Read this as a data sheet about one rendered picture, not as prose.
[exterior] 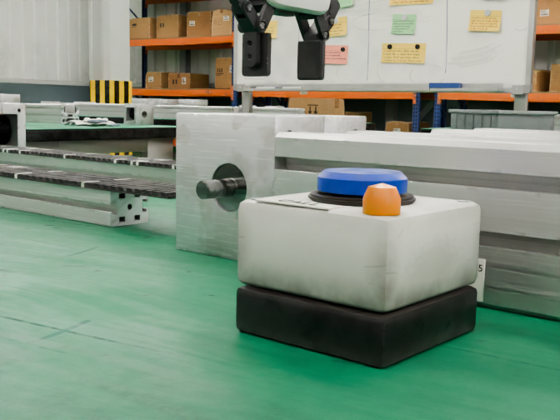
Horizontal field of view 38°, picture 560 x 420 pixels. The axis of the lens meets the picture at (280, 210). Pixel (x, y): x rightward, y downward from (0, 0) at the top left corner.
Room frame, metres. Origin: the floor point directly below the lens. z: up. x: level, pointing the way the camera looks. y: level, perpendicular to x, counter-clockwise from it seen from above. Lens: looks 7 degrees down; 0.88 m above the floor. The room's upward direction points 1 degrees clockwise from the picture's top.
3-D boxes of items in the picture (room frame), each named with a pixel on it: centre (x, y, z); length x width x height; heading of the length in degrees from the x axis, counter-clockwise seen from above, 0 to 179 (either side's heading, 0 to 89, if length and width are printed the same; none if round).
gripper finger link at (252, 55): (0.76, 0.03, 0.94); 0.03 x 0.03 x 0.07; 51
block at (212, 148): (0.55, 0.01, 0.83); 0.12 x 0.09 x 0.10; 140
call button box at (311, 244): (0.36, -0.04, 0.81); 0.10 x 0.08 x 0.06; 140
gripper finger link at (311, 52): (0.84, -0.04, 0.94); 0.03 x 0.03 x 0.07; 51
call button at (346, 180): (0.36, -0.04, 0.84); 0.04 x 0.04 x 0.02
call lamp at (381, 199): (0.31, -0.04, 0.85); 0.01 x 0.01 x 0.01
